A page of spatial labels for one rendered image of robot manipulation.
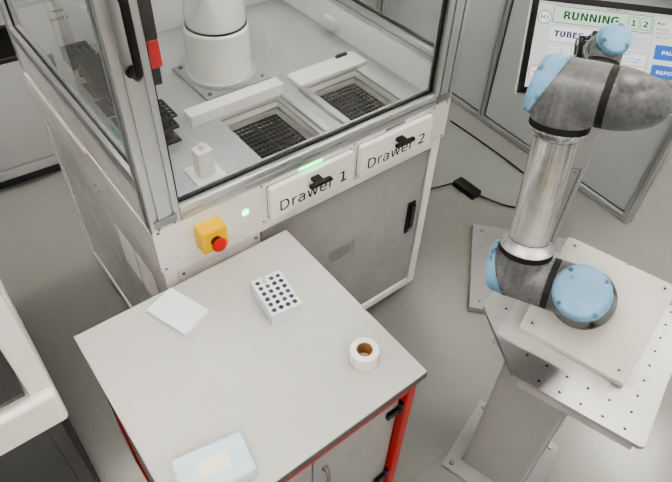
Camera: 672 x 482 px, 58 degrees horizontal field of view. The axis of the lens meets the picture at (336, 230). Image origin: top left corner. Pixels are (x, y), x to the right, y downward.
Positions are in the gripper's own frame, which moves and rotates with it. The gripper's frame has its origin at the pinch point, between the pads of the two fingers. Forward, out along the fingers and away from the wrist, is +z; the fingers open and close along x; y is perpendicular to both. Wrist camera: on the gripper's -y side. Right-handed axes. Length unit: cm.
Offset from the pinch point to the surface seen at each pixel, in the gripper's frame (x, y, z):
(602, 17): -8.2, 20.8, 14.7
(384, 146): 51, -29, -4
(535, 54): 9.7, 7.3, 14.6
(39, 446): 114, -110, -62
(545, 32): 7.9, 14.3, 14.7
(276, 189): 76, -45, -28
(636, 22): -18.4, 20.5, 14.7
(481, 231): 6, -56, 99
